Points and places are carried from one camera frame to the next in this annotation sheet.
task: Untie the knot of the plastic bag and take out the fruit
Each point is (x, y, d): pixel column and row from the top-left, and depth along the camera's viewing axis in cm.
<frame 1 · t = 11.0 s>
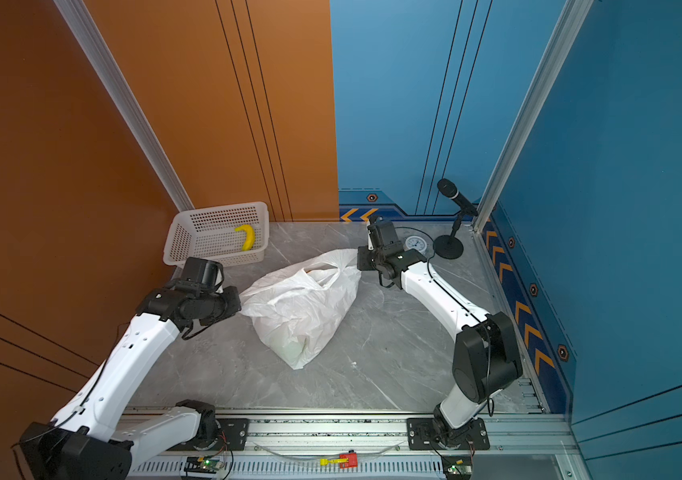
left hand: (239, 300, 79), fingers closed
right hand: (360, 254, 87), fingers closed
white plastic bag: (297, 311, 80), point 16 cm above the table
white perforated plastic basket: (230, 234, 118), point 2 cm above the table
yellow banana: (249, 236, 115), point 3 cm above the table
black microphone on stand: (451, 247, 114), point 2 cm above the table

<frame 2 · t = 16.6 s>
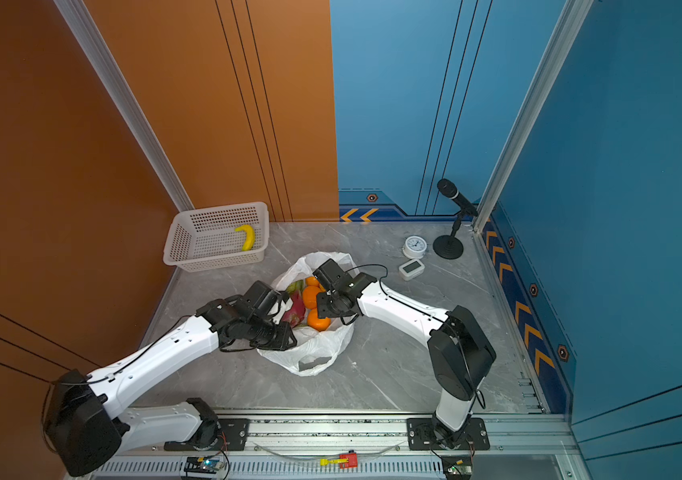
left hand: (295, 340, 78), fingers open
right hand: (321, 309, 85), fingers open
white plastic bag: (314, 351, 76), point 14 cm above the table
small white digital timer: (411, 270, 105), point 3 cm above the table
orange tangerine: (317, 323, 91), point 4 cm above the table
the other named things where they were.

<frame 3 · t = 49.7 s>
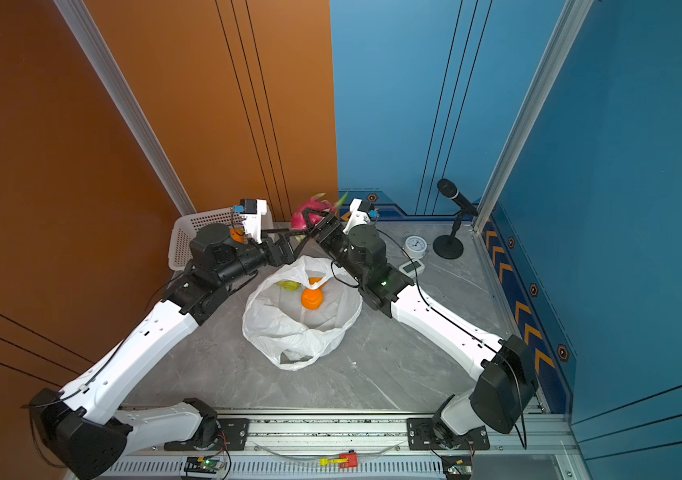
left hand: (300, 230, 66), fingers open
right hand: (304, 219, 67), fingers open
orange persimmon in bag: (312, 299, 96), point 4 cm above the table
small green fruit: (289, 285, 100), point 3 cm above the table
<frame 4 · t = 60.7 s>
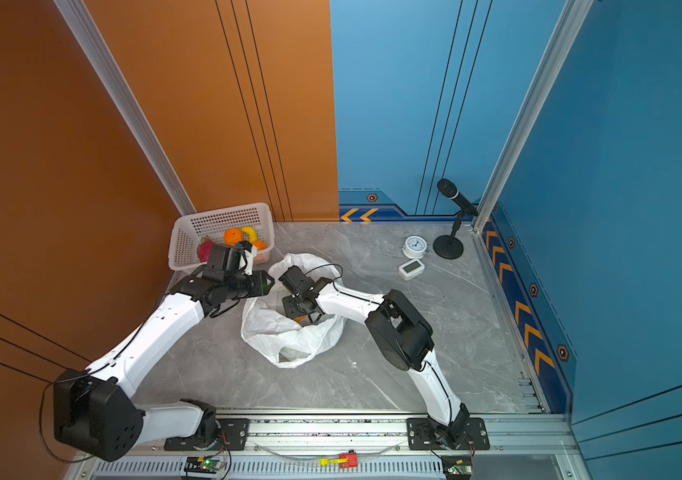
left hand: (268, 278, 83), fingers open
right hand: (290, 308, 93), fingers open
